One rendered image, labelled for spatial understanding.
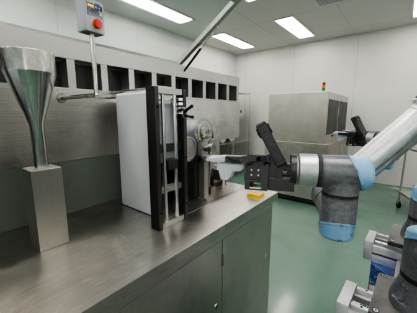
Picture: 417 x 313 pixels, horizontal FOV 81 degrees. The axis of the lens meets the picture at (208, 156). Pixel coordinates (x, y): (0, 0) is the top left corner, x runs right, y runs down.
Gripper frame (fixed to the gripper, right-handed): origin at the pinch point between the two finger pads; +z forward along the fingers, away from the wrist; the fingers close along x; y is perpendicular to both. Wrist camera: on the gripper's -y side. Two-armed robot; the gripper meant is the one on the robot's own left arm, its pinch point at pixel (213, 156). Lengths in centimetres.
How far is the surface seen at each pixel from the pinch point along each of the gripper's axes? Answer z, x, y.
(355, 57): -156, 458, -179
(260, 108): 19, 545, -100
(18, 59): 56, -7, -25
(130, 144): 48, 38, -2
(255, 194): -7, 71, 22
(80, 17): 47, 7, -43
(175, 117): 22.7, 28.7, -13.6
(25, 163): 79, 14, 7
